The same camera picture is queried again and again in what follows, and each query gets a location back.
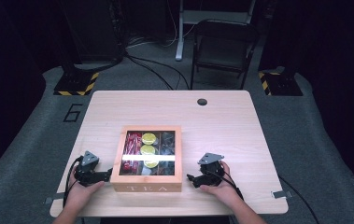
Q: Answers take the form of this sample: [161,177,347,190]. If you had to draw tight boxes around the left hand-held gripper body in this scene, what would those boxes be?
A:
[74,150,102,188]

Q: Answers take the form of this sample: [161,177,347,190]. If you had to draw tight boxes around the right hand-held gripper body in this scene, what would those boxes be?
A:
[197,152,226,188]

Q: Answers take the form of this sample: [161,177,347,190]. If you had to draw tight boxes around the wooden tea box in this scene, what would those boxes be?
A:
[110,125,183,193]

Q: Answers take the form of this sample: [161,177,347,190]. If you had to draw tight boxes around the person's left hand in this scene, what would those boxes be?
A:
[65,166,106,217]

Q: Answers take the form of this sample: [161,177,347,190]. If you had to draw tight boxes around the person's right hand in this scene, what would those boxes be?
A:
[199,161,245,209]

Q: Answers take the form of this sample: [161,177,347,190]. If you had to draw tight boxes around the bundle of red stick packets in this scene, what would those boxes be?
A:
[121,132,143,174]

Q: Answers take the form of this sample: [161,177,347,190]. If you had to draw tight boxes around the grey tape strip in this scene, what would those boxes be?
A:
[43,192,65,205]
[270,189,293,200]

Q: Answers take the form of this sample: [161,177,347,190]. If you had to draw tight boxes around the yellow-black striped stand base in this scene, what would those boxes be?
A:
[53,63,100,97]
[257,66,304,97]

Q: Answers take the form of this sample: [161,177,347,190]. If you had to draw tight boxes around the black folding chair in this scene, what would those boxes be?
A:
[190,19,262,91]

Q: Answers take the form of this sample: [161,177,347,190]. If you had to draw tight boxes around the right hand-held gripper cable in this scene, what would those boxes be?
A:
[211,170,245,201]

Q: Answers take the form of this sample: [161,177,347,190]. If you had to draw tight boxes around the hand-held gripper cable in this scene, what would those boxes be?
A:
[211,170,245,201]
[62,156,84,209]

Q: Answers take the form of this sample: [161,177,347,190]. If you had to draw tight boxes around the left hand-held gripper cable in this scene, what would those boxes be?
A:
[62,156,84,209]

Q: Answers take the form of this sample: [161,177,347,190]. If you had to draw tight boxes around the black floor cable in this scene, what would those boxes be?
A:
[123,53,191,91]
[277,175,321,224]
[124,55,175,91]

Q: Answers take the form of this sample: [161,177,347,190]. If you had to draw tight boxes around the white metal desk frame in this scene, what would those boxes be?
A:
[175,0,257,62]

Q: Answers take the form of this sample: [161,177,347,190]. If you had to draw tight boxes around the white floor cables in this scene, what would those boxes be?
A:
[125,0,197,49]

